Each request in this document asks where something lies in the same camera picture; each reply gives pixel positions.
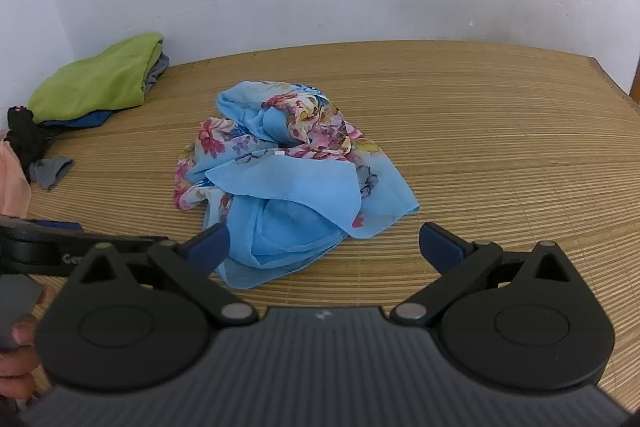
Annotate royal blue cloth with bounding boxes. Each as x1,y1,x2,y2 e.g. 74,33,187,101
39,109,116,130

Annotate blue floral scarf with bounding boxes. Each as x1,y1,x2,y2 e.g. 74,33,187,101
173,80,421,290

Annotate grey folded cloth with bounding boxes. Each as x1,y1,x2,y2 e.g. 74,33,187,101
142,52,170,95

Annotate small grey cloth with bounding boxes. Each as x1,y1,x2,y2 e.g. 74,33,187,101
28,157,75,192

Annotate pink cloth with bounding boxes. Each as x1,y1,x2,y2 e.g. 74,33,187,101
0,129,32,218

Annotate green cloth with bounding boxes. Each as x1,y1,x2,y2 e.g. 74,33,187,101
27,33,164,125

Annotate person's left hand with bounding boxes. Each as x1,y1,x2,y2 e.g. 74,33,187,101
0,287,57,401

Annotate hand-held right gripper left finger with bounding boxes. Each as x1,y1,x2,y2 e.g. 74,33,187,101
80,223,258,327

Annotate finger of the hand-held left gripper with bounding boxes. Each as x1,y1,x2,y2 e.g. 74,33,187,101
75,234,169,258
0,213,84,233

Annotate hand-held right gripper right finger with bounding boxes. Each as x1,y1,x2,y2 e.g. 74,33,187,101
391,222,571,327

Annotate black cloth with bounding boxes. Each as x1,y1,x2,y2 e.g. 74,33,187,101
6,106,63,182

